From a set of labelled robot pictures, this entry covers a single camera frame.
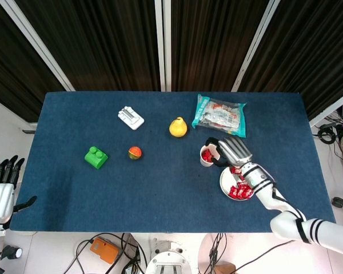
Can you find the blue table cloth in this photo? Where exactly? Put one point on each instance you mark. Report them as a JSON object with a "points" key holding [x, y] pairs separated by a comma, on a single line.
{"points": [[160, 185]]}

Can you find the grey wall bracket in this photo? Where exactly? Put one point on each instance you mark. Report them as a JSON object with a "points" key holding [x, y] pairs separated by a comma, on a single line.
{"points": [[28, 131]]}

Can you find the black knob white cap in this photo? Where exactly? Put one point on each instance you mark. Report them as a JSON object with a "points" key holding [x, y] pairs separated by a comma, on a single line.
{"points": [[12, 252]]}

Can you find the white frame post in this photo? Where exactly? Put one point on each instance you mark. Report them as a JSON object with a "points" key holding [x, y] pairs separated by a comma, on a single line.
{"points": [[253, 48], [331, 109], [168, 57], [160, 42], [37, 40]]}

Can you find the white folding stand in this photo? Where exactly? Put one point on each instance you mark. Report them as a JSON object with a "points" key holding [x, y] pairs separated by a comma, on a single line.
{"points": [[131, 118]]}

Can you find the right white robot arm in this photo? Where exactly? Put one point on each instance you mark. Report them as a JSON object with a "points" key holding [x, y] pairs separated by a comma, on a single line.
{"points": [[274, 197]]}

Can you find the yellow pear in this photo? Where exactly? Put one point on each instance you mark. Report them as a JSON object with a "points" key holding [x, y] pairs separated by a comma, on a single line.
{"points": [[177, 129]]}

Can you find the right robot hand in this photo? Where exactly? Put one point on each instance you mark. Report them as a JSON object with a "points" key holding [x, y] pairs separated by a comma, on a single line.
{"points": [[235, 151]]}

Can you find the white paper cup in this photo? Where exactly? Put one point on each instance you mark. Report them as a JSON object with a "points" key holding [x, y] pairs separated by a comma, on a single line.
{"points": [[205, 164]]}

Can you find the dark brown curtain panel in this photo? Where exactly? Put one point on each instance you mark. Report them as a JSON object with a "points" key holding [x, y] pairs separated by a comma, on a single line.
{"points": [[211, 42], [317, 42], [103, 42], [11, 57]]}

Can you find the green building block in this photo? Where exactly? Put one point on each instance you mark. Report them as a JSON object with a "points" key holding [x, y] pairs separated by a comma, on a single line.
{"points": [[95, 160]]}

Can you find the brown wooden item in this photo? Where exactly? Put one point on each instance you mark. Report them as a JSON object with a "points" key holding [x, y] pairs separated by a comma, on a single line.
{"points": [[225, 269]]}

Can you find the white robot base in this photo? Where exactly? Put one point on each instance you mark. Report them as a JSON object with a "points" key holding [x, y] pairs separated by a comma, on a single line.
{"points": [[167, 257]]}

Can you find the orange box device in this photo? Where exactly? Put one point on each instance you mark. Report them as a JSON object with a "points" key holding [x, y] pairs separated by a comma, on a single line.
{"points": [[104, 251]]}

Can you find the silver metal plate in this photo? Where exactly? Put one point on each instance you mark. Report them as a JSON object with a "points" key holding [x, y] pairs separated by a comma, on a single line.
{"points": [[225, 182]]}

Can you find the teal snack bag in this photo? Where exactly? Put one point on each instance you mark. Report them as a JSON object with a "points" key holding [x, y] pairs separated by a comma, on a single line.
{"points": [[220, 114]]}

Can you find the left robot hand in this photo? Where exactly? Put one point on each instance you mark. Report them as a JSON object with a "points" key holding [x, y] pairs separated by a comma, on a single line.
{"points": [[0, 199]]}

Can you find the red green ball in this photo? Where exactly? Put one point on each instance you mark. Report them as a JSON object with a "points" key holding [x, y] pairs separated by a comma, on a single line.
{"points": [[135, 153]]}

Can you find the black floor device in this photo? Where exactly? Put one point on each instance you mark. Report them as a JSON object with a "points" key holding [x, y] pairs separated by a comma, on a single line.
{"points": [[341, 202]]}

